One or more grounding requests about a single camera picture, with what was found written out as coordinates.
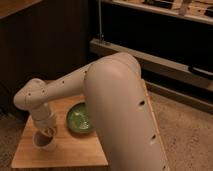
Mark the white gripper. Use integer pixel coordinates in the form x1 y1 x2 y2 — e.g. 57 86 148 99
30 103 57 137

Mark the white ceramic cup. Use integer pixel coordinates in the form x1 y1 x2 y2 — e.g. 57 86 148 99
32 131 56 151

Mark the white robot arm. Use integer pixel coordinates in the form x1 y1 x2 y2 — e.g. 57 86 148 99
13 52 170 171

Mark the green ceramic bowl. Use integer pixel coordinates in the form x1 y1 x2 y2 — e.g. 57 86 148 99
66 102 93 134

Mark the wooden table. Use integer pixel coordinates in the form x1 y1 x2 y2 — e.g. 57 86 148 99
11 79 168 170

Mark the vertical metal pole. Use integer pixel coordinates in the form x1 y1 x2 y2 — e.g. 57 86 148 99
98 0 104 43

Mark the metal shelf rail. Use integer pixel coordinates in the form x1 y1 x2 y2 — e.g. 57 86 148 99
90 39 213 92

